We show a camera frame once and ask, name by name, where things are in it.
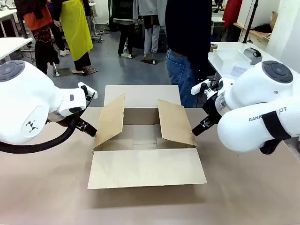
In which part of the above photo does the white desk with legs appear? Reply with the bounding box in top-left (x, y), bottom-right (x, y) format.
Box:
top-left (0, 8), bottom-right (19, 38)

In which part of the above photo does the black right arm cable sleeve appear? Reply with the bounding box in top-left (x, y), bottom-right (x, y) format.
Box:
top-left (259, 139), bottom-right (285, 155)

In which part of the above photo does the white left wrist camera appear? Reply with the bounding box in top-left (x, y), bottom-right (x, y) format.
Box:
top-left (77, 81), bottom-right (98, 99)

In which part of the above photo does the person in orange top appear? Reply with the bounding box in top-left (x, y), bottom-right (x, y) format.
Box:
top-left (22, 0), bottom-right (60, 76)

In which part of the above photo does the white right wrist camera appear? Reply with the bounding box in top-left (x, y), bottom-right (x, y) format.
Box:
top-left (190, 79), bottom-right (212, 96)

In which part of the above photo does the white paper sheet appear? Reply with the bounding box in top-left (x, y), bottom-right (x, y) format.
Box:
top-left (230, 66), bottom-right (248, 77)

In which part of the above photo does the person in black trousers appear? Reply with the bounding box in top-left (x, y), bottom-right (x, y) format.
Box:
top-left (113, 0), bottom-right (135, 59)

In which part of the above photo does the grey handheld device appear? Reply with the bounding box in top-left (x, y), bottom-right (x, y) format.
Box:
top-left (243, 47), bottom-right (263, 66)

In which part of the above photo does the black strap on right arm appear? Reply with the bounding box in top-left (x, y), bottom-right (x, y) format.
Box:
top-left (262, 111), bottom-right (292, 141)

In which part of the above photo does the black stand pole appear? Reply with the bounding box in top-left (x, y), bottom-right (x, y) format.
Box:
top-left (242, 0), bottom-right (259, 44)

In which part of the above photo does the black arm cable sleeve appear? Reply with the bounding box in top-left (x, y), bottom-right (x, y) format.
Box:
top-left (0, 92), bottom-right (96, 154)
top-left (259, 139), bottom-right (285, 155)

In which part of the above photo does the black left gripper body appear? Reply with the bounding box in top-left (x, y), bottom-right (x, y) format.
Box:
top-left (48, 108), bottom-right (82, 123)

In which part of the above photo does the wooden workbench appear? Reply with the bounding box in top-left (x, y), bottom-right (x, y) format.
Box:
top-left (233, 22), bottom-right (270, 43)

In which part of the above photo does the person in yellow apron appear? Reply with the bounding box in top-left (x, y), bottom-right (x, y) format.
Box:
top-left (50, 0), bottom-right (97, 76)

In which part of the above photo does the black left arm cable sleeve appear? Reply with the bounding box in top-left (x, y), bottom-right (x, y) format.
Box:
top-left (0, 92), bottom-right (96, 154)

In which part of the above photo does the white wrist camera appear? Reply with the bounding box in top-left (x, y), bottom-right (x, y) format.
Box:
top-left (190, 79), bottom-right (212, 96)
top-left (77, 81), bottom-right (98, 99)

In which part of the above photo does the person in navy shirt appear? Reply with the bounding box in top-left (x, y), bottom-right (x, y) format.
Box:
top-left (165, 0), bottom-right (216, 108)

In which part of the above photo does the person in grey hoodie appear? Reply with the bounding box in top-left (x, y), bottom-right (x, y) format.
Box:
top-left (132, 0), bottom-right (168, 61)

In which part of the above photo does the white plastic tray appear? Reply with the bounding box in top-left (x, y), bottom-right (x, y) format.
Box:
top-left (211, 49), bottom-right (253, 76)

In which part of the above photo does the black cloth pile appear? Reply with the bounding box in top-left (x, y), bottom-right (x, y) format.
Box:
top-left (254, 23), bottom-right (273, 34)

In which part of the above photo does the brown cardboard box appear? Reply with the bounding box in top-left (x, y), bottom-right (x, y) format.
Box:
top-left (87, 84), bottom-right (208, 190)

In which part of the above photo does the black square stand base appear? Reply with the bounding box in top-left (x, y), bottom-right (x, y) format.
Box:
top-left (140, 54), bottom-right (163, 65)
top-left (52, 67), bottom-right (71, 78)

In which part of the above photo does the white side table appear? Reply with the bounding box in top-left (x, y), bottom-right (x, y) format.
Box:
top-left (0, 37), bottom-right (33, 62)

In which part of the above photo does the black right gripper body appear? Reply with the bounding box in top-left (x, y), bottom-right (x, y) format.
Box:
top-left (202, 93), bottom-right (226, 118)

